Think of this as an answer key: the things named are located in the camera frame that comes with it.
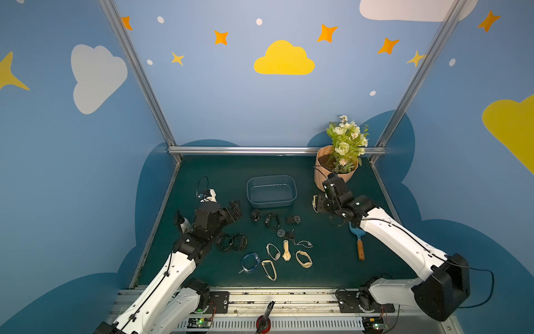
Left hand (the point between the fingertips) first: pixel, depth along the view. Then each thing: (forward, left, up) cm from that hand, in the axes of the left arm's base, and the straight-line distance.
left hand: (236, 205), depth 78 cm
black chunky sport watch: (-8, +6, -19) cm, 21 cm away
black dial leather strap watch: (-2, -18, -19) cm, 26 cm away
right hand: (+5, -35, -2) cm, 35 cm away
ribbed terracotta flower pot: (+29, -40, -9) cm, 50 cm away
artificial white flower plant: (+28, -47, +9) cm, 55 cm away
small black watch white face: (+6, -6, -18) cm, 20 cm away
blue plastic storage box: (+21, -15, -20) cm, 33 cm away
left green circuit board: (-36, +11, -20) cm, 42 cm away
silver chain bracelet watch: (-7, -27, -19) cm, 34 cm away
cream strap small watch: (-13, -20, -18) cm, 30 cm away
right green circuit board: (-35, -50, -20) cm, 65 cm away
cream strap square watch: (-18, -15, -17) cm, 29 cm away
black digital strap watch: (+3, -14, -19) cm, 24 cm away
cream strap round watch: (-16, -29, -18) cm, 38 cm away
